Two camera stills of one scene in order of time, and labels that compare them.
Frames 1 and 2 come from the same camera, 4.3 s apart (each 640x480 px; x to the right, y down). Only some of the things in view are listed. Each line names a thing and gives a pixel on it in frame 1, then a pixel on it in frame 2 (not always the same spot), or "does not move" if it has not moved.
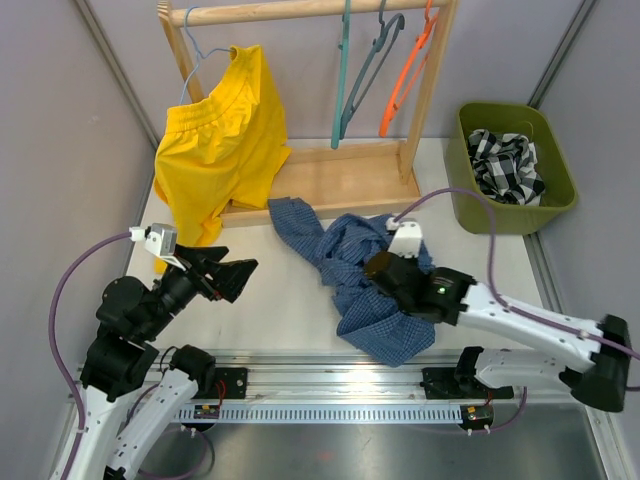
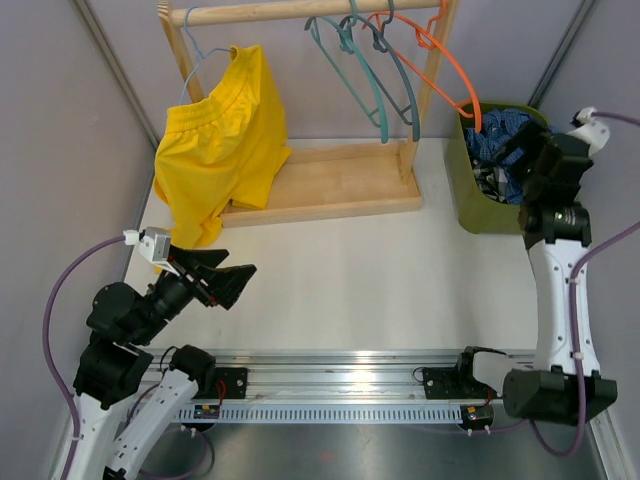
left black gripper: (230, 276) does not move
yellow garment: (221, 155) does not move
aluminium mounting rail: (325, 378) does not move
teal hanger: (341, 76) → (378, 116)
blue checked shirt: (368, 318) → (491, 129)
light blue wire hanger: (198, 53) does not move
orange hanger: (421, 39) → (427, 39)
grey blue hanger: (352, 104) → (381, 43)
